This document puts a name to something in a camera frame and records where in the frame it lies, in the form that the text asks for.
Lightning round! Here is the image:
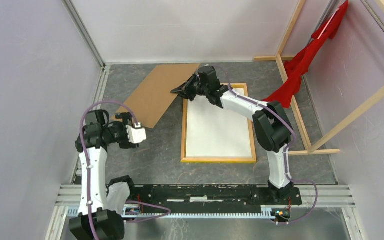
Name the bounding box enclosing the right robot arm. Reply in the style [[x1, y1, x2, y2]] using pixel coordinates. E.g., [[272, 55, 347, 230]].
[[171, 65, 296, 204]]

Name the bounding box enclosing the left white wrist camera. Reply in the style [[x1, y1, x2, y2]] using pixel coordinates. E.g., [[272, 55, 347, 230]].
[[126, 122, 147, 144]]

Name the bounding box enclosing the aluminium rail frame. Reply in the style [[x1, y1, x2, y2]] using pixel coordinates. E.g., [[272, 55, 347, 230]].
[[44, 62, 367, 240]]

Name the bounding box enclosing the red cloth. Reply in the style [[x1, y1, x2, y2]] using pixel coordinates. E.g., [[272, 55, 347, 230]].
[[263, 0, 349, 108]]

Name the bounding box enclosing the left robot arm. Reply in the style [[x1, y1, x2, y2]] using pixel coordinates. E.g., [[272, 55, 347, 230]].
[[68, 110, 146, 240]]

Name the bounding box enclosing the light wooden beam structure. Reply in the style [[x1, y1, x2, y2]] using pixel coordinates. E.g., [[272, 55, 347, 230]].
[[253, 0, 384, 157]]

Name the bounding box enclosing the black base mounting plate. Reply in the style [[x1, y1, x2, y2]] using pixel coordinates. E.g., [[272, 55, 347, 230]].
[[127, 184, 303, 214]]

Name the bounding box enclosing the building photo print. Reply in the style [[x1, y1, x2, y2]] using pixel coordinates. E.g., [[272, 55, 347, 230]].
[[185, 87, 254, 159]]

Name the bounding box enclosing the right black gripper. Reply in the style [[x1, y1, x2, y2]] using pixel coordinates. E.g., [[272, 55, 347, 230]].
[[171, 72, 210, 101]]

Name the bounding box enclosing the yellow wooden picture frame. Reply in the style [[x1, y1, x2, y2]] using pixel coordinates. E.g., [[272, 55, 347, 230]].
[[180, 82, 258, 164]]

